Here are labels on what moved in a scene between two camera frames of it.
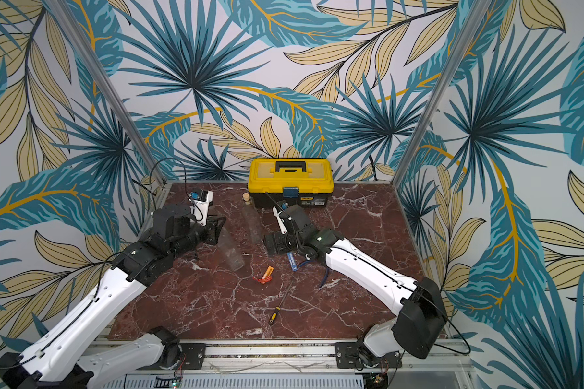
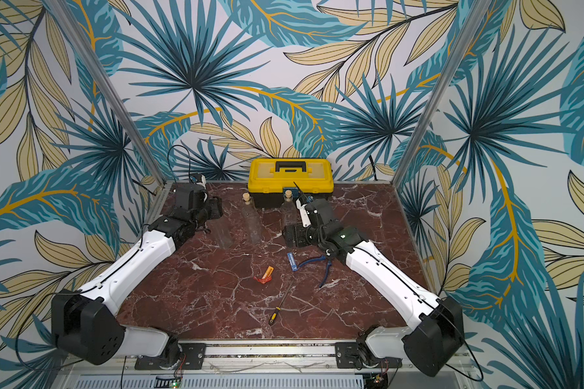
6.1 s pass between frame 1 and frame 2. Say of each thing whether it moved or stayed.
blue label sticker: stayed
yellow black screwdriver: stayed
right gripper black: moved
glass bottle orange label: stayed
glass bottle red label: moved
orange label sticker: stayed
